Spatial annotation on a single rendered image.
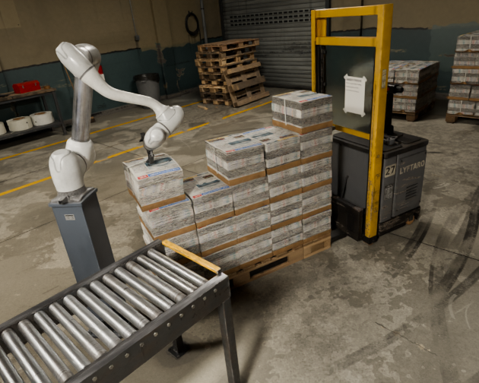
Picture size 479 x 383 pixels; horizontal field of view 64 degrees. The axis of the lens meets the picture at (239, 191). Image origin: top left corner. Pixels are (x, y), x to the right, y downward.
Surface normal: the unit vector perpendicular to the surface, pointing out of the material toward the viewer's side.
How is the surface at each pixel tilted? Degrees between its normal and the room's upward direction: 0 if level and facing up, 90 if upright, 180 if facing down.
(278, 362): 0
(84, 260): 90
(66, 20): 90
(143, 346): 90
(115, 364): 90
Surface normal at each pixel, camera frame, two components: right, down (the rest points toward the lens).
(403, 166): 0.48, 0.33
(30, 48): 0.73, 0.23
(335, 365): -0.09, -0.90
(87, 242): -0.11, 0.43
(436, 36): -0.68, 0.37
